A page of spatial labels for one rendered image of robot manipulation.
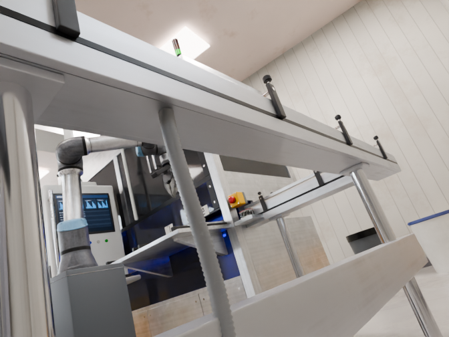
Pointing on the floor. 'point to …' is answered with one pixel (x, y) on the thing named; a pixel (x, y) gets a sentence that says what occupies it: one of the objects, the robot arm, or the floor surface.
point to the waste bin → (363, 240)
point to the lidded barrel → (434, 239)
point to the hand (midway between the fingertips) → (172, 195)
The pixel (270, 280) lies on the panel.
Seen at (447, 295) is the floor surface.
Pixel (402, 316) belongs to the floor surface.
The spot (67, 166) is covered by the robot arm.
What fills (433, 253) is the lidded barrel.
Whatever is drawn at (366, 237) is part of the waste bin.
